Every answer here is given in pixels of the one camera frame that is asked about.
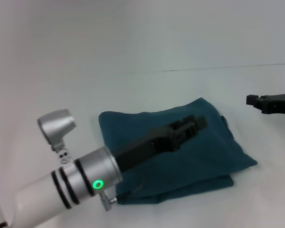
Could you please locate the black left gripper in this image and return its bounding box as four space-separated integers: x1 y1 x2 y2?
113 115 209 172

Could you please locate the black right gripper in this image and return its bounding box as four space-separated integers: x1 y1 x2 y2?
246 93 285 115

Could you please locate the blue teal shirt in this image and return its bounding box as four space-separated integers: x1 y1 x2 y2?
98 96 258 205

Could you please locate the left gripper cable with connector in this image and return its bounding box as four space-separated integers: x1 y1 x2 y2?
99 184 140 211

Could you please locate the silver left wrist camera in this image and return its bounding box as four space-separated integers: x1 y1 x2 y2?
37 108 78 152

